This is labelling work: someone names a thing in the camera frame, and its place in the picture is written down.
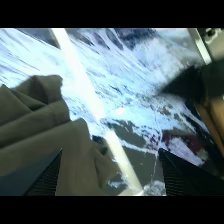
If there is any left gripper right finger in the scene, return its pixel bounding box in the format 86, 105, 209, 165
157, 147, 224, 197

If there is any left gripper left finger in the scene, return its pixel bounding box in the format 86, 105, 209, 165
0, 149, 64, 197

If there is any olive brown garment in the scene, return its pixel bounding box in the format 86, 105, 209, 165
0, 74, 120, 197

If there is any tan garment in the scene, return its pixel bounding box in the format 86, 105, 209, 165
194, 95, 224, 158

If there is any black garment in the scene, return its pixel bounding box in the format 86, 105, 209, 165
159, 59, 224, 105

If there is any silver frame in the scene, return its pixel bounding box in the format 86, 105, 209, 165
187, 27, 224, 65

